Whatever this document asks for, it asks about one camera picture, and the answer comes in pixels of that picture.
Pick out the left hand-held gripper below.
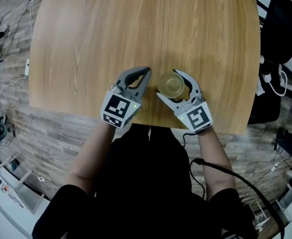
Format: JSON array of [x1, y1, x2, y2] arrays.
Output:
[[100, 66, 152, 129]]

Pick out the person's right forearm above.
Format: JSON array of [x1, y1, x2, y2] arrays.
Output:
[[196, 127, 237, 199]]

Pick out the black office chair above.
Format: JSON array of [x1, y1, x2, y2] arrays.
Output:
[[247, 0, 292, 124]]

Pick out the person's left forearm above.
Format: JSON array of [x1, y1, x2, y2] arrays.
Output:
[[66, 121, 117, 197]]

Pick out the white cable with adapter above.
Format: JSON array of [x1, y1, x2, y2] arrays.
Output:
[[268, 69, 289, 98]]

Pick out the white side table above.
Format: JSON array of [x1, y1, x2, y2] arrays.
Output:
[[0, 157, 51, 239]]

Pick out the thick black cable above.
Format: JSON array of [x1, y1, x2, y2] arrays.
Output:
[[189, 157, 286, 239]]

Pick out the translucent yellow cup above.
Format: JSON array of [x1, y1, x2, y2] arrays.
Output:
[[157, 71, 187, 101]]

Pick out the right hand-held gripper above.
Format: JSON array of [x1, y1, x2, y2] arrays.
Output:
[[156, 69, 213, 134]]

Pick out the person's black clothing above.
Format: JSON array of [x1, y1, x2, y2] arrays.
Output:
[[31, 123, 259, 239]]

